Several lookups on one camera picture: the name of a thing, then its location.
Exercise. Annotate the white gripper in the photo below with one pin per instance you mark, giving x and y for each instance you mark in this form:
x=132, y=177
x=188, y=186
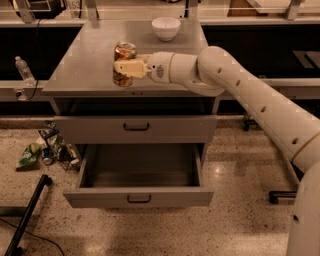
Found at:
x=159, y=67

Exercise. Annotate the orange soda can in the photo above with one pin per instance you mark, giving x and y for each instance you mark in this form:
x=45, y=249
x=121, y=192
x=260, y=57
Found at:
x=123, y=52

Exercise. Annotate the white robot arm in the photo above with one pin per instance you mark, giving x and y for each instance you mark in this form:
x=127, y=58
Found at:
x=295, y=131

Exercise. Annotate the grey metal drawer cabinet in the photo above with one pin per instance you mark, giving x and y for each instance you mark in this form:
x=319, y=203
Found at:
x=82, y=83

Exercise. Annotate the closed grey upper drawer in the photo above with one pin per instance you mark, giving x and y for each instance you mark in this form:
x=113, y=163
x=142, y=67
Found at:
x=136, y=129

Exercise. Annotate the open grey lower drawer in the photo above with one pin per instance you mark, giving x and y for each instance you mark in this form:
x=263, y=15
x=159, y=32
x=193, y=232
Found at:
x=140, y=176

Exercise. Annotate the blue soda can on floor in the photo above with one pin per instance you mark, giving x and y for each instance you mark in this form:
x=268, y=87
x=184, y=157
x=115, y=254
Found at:
x=47, y=156

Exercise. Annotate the white ceramic bowl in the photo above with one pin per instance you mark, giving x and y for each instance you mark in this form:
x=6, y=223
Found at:
x=165, y=28

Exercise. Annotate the clear plastic water bottle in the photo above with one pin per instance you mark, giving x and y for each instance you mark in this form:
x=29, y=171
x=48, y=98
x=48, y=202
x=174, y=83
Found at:
x=25, y=71

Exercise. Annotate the black wheeled cart base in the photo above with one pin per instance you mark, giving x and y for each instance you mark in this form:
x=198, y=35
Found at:
x=248, y=122

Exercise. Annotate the green chip bag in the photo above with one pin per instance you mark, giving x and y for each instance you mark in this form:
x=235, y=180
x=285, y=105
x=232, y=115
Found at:
x=29, y=157

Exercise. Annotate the black stand leg left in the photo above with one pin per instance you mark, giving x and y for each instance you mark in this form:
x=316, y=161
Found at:
x=25, y=214

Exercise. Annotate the black stand frame right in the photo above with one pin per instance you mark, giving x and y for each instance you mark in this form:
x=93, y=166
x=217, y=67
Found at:
x=275, y=196

